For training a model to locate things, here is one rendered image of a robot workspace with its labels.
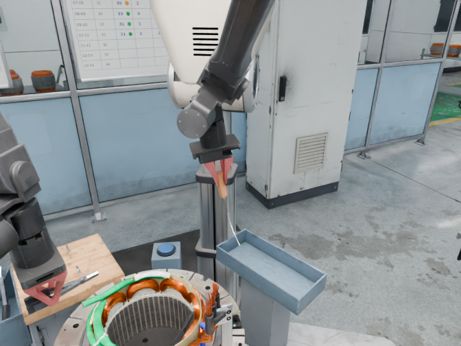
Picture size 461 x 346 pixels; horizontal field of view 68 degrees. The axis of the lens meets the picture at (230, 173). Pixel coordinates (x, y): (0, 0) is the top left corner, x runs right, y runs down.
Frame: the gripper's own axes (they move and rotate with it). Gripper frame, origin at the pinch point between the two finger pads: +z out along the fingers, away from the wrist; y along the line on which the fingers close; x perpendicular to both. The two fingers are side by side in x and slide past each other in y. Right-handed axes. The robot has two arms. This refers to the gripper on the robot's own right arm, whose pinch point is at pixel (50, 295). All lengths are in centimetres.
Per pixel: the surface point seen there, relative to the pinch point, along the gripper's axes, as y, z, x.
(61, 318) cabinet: -6.6, 12.7, 0.7
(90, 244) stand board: -20.1, 7.9, 12.6
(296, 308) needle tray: 24.6, 10.9, 38.6
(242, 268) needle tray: 9.5, 10.0, 37.2
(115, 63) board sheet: -192, -4, 95
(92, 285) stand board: -5.7, 7.5, 8.0
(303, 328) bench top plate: 17, 37, 54
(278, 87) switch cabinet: -119, 16, 186
